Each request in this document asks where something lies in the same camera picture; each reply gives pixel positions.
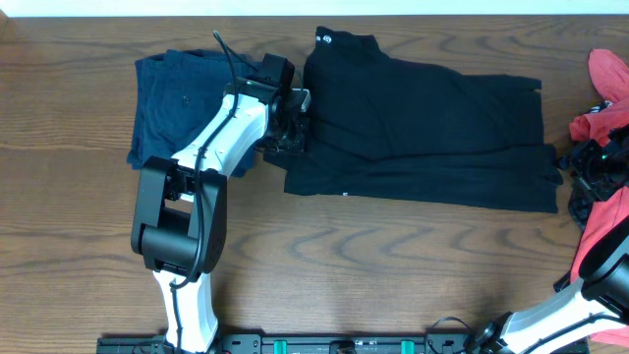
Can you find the dark patterned garment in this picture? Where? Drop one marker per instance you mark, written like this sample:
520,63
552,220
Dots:
580,206

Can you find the red shirt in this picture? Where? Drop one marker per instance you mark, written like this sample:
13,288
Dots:
609,75

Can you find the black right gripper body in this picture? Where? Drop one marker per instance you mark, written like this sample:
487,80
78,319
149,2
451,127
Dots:
599,172

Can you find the black polo shirt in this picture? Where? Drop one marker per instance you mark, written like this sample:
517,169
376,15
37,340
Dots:
382,127

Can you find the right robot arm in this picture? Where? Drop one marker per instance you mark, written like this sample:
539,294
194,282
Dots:
598,300

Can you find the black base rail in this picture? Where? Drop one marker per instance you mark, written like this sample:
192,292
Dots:
251,343

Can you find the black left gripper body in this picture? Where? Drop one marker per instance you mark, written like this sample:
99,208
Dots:
287,140

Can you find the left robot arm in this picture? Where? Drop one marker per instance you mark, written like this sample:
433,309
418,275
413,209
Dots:
180,221

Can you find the folded dark blue shorts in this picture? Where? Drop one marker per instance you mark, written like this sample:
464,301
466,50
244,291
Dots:
179,92

